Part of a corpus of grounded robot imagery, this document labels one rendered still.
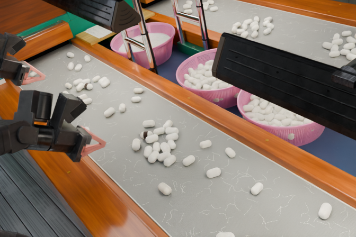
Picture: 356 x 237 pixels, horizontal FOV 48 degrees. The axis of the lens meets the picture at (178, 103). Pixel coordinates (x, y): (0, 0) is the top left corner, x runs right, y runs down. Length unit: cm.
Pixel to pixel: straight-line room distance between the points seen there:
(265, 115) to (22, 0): 107
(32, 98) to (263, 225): 54
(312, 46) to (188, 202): 74
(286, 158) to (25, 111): 58
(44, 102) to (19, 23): 87
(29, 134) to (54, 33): 91
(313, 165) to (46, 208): 68
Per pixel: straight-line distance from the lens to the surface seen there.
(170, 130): 108
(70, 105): 90
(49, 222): 110
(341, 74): 56
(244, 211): 87
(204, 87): 126
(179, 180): 96
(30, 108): 89
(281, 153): 95
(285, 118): 109
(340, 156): 108
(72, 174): 104
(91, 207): 94
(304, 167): 92
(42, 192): 119
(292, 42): 145
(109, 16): 101
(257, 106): 113
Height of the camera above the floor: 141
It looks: 34 degrees down
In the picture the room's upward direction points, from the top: 13 degrees counter-clockwise
